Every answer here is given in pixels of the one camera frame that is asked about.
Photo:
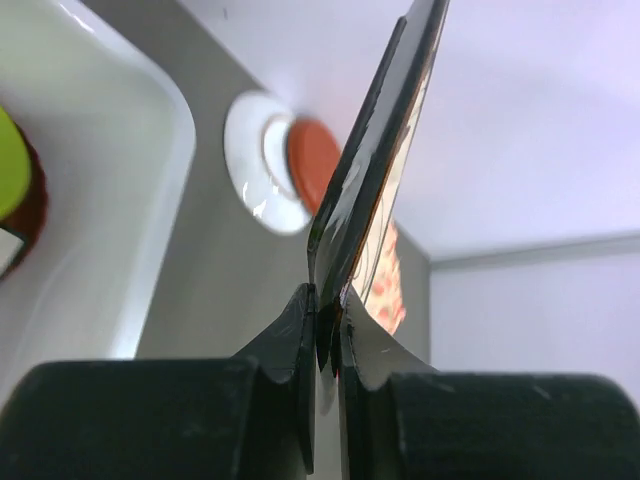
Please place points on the red round plate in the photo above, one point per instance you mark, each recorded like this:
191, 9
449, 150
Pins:
30, 216

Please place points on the white square plate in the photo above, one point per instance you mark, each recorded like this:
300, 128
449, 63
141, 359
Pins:
11, 246

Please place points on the white round rimmed plate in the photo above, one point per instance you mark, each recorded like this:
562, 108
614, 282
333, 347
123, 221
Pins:
255, 135

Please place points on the green plate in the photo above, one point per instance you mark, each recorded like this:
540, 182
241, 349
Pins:
15, 174

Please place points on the white plastic bin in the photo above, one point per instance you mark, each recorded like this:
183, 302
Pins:
116, 139

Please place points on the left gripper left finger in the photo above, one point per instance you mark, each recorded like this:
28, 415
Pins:
247, 416

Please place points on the black square plate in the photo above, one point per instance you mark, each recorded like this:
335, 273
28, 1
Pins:
340, 228

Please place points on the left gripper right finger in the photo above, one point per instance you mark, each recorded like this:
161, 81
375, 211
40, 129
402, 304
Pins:
402, 419

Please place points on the floral pink cloth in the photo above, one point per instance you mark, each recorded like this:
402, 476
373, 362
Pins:
384, 302

